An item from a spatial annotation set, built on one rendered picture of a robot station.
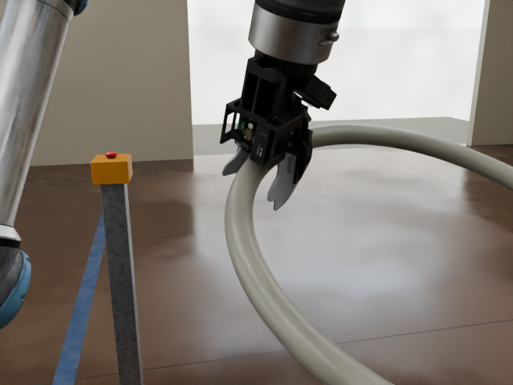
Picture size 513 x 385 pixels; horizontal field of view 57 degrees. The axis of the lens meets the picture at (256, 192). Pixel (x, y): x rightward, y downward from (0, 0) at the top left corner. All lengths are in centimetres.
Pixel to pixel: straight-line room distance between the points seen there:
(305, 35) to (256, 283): 24
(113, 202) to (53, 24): 84
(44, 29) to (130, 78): 555
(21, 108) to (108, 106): 564
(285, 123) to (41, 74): 56
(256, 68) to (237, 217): 15
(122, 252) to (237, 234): 131
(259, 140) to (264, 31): 12
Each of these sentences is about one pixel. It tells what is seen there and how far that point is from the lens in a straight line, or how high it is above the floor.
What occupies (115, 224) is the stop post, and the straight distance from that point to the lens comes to 172.
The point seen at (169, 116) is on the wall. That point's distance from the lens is 656.
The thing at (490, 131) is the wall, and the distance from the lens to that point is 845.
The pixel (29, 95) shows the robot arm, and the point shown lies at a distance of 94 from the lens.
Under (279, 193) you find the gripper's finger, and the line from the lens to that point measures 59.
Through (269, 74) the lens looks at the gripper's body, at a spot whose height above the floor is 140.
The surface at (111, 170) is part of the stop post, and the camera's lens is 164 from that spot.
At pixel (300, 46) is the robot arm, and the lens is 49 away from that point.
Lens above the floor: 142
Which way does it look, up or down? 17 degrees down
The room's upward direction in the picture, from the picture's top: straight up
